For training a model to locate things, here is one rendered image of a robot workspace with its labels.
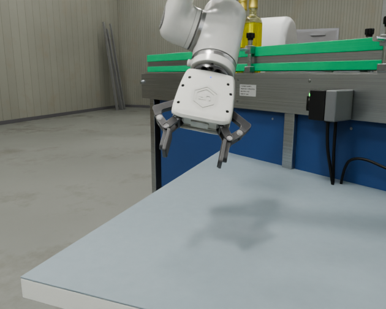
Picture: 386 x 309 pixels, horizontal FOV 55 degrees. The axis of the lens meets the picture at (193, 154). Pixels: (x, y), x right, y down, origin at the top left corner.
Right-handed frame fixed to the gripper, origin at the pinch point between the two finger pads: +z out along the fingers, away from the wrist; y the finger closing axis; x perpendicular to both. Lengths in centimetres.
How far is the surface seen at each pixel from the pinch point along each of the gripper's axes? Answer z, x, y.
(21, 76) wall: -382, 631, -451
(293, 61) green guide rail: -53, 36, 21
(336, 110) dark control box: -31, 25, 31
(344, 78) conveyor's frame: -42, 26, 33
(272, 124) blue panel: -40, 53, 20
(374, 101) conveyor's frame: -34, 23, 40
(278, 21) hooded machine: -189, 155, 30
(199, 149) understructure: -42, 88, -4
